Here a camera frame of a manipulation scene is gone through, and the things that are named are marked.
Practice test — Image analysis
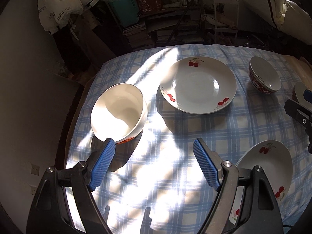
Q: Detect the white cherry plate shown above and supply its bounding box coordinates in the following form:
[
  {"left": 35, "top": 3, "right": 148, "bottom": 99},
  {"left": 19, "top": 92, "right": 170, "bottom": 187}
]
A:
[
  {"left": 229, "top": 139, "right": 294, "bottom": 225},
  {"left": 160, "top": 57, "right": 237, "bottom": 115}
]

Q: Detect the small red patterned bowl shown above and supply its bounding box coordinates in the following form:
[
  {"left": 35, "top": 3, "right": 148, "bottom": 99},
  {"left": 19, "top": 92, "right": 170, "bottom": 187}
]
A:
[{"left": 248, "top": 57, "right": 281, "bottom": 95}]

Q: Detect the large white bowl orange label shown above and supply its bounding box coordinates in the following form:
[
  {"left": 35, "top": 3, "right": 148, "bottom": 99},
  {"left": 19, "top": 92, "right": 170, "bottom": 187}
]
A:
[{"left": 90, "top": 83, "right": 148, "bottom": 144}]

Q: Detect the blue plaid tablecloth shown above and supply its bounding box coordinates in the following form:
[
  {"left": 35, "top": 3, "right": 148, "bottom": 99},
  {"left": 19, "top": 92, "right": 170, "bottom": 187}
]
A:
[{"left": 66, "top": 44, "right": 311, "bottom": 233}]

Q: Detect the white utility cart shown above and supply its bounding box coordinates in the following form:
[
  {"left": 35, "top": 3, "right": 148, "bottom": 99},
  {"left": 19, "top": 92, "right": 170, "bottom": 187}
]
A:
[{"left": 213, "top": 0, "right": 239, "bottom": 43}]

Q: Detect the stack of books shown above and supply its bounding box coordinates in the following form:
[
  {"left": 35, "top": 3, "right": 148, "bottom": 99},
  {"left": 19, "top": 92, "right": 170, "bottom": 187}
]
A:
[{"left": 123, "top": 23, "right": 154, "bottom": 49}]

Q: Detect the black tripod pole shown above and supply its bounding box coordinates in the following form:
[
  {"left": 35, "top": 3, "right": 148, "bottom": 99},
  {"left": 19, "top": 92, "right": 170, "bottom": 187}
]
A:
[{"left": 166, "top": 0, "right": 203, "bottom": 44}]

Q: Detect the teal box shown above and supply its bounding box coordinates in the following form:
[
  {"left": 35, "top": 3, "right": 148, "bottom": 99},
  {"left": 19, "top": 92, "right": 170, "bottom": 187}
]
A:
[{"left": 108, "top": 0, "right": 139, "bottom": 27}]

